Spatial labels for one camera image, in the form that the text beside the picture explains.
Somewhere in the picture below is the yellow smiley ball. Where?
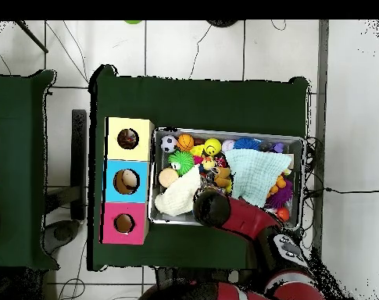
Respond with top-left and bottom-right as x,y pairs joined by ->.
203,137 -> 223,156

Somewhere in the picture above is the toy soccer ball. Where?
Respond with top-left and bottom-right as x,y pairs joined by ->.
159,134 -> 178,153

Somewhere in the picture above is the cream knitted cloth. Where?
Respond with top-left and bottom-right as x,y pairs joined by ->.
153,163 -> 203,217

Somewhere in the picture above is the large blue spiky ball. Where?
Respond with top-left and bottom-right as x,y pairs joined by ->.
232,137 -> 262,151

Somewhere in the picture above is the purple spiky ball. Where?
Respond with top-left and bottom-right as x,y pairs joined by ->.
265,177 -> 294,209

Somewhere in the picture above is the wooden box with three holes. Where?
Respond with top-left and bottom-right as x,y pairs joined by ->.
99,116 -> 155,245

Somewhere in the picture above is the green spiky ball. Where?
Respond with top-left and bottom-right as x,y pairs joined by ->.
167,150 -> 195,176

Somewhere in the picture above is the dark green side table cloth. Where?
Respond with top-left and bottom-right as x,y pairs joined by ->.
0,69 -> 59,271

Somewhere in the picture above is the shallow metal mesh bin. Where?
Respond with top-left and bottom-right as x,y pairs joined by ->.
147,126 -> 306,232

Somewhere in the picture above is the colourful confetti paper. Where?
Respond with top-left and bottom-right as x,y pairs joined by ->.
117,128 -> 139,150

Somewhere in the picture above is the light blue knitted cloth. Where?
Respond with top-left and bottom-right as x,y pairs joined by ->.
223,148 -> 294,208

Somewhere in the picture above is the orange toy basketball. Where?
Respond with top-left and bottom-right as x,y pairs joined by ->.
177,133 -> 195,152

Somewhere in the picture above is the orange plastic ball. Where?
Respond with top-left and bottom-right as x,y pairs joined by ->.
275,206 -> 291,223

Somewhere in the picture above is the dark grey stand foot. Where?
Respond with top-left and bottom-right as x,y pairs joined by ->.
43,219 -> 81,255

